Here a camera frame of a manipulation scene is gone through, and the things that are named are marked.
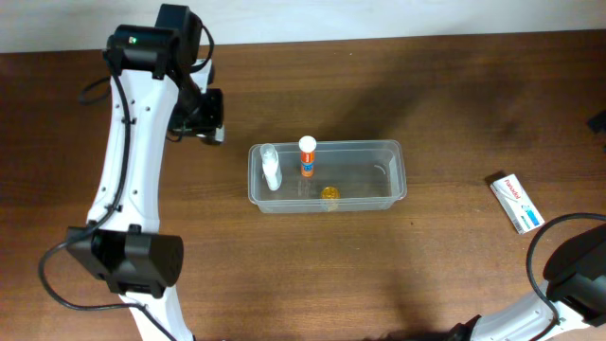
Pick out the white squeeze bottle clear cap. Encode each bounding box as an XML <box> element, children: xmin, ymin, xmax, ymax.
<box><xmin>259</xmin><ymin>143</ymin><xmax>282</xmax><ymax>191</ymax></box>

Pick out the small gold lid jar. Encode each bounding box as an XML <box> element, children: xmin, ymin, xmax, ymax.
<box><xmin>320</xmin><ymin>187</ymin><xmax>341</xmax><ymax>212</ymax></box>

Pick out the orange tube white cap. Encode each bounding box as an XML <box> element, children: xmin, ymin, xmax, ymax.
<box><xmin>298</xmin><ymin>135</ymin><xmax>317</xmax><ymax>178</ymax></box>

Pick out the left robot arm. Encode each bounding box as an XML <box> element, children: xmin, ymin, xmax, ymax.
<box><xmin>64</xmin><ymin>4</ymin><xmax>225</xmax><ymax>340</ymax></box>

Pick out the white Panadol box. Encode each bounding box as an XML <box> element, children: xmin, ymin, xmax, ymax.
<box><xmin>490</xmin><ymin>174</ymin><xmax>545</xmax><ymax>234</ymax></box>

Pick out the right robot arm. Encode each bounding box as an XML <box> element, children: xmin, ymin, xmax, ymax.
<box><xmin>446</xmin><ymin>224</ymin><xmax>605</xmax><ymax>341</ymax></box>

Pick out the dark bottle white cap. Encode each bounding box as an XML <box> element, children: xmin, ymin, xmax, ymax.
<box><xmin>198</xmin><ymin>126</ymin><xmax>225</xmax><ymax>146</ymax></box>

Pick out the clear plastic container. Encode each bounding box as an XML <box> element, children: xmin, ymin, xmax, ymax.
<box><xmin>248</xmin><ymin>140</ymin><xmax>407</xmax><ymax>214</ymax></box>

